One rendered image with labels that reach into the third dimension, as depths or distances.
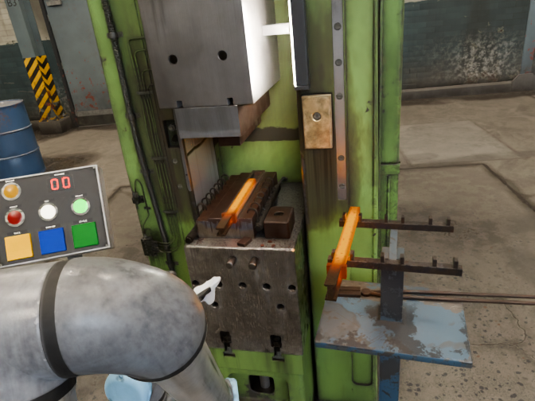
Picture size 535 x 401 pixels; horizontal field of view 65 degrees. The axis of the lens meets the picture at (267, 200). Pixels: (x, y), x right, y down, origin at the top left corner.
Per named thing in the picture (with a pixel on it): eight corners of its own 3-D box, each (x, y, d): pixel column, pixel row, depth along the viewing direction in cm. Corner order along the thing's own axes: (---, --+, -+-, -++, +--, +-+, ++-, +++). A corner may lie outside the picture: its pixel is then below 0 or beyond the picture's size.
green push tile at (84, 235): (98, 244, 136) (94, 221, 137) (74, 249, 135) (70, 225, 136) (99, 244, 138) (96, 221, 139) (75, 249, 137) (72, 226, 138)
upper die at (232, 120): (241, 136, 127) (237, 105, 123) (180, 138, 132) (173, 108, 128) (270, 104, 164) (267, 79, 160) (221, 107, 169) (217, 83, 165)
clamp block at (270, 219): (290, 239, 139) (288, 222, 137) (264, 239, 141) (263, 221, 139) (295, 222, 150) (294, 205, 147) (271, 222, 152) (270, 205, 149)
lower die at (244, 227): (254, 239, 142) (251, 216, 139) (198, 237, 147) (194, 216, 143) (278, 188, 179) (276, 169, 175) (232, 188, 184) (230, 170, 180)
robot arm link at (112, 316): (183, 220, 42) (239, 375, 98) (56, 238, 42) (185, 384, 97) (188, 335, 36) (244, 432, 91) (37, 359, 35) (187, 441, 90)
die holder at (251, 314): (302, 356, 152) (294, 249, 133) (204, 347, 161) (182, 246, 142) (319, 267, 201) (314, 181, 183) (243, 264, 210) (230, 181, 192)
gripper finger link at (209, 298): (222, 292, 112) (193, 309, 106) (219, 273, 109) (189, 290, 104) (229, 297, 109) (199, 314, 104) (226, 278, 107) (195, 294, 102)
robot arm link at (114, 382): (107, 413, 83) (94, 375, 79) (138, 364, 94) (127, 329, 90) (150, 419, 81) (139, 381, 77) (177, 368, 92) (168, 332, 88)
